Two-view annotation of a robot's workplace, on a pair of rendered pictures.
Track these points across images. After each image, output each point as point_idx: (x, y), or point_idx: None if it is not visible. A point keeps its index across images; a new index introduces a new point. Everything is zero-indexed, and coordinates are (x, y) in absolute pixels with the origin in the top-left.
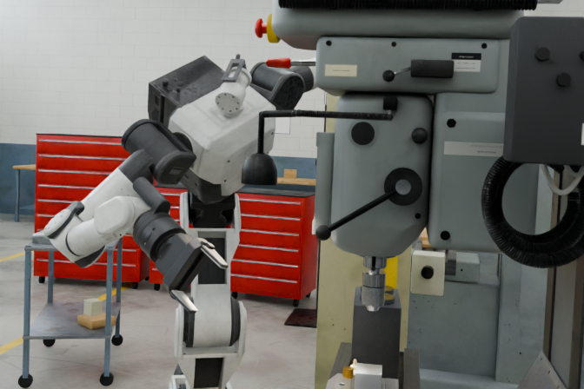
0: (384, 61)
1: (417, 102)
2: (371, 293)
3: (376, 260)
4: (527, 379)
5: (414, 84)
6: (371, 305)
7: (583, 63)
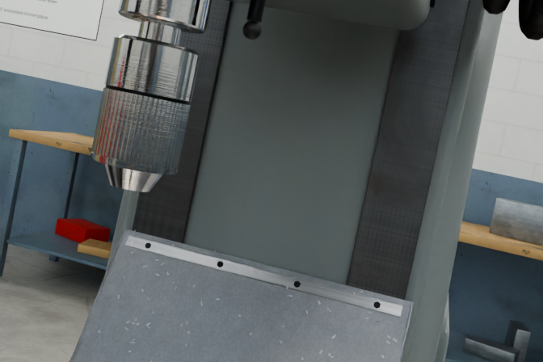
0: None
1: None
2: (180, 127)
3: (211, 2)
4: (119, 292)
5: None
6: (173, 169)
7: None
